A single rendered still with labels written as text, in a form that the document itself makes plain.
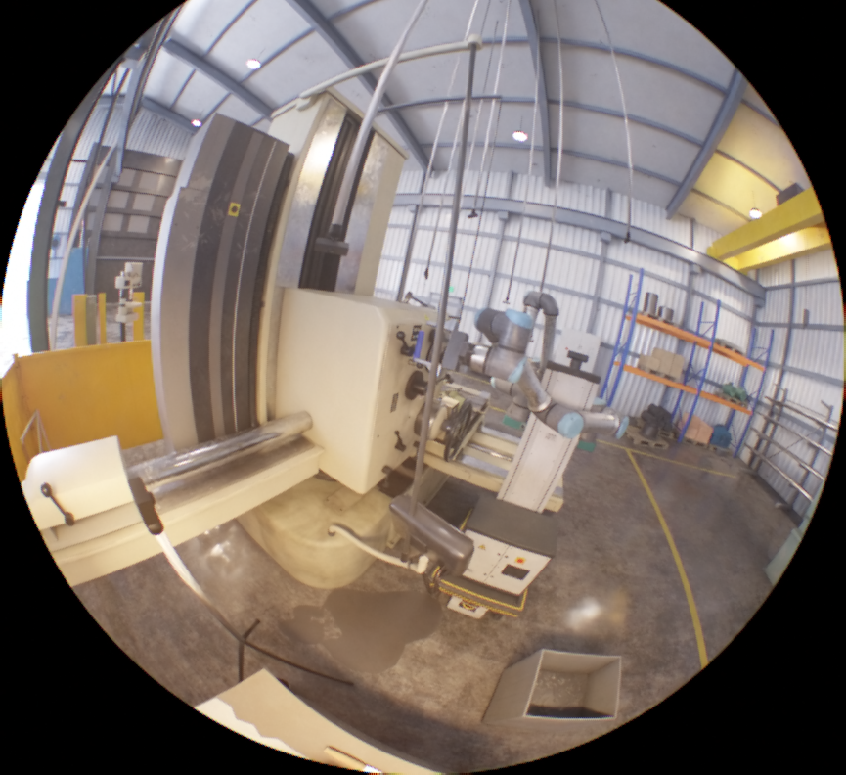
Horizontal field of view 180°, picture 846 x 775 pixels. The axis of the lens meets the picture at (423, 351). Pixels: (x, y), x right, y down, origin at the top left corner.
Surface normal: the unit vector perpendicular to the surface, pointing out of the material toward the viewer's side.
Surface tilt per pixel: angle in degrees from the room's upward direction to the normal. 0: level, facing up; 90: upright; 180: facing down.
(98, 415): 90
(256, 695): 0
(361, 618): 0
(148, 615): 0
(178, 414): 90
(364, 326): 90
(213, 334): 90
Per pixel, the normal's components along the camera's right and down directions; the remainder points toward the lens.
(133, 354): 0.88, 0.27
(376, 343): -0.43, 0.10
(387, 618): 0.20, -0.96
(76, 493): 0.89, -0.13
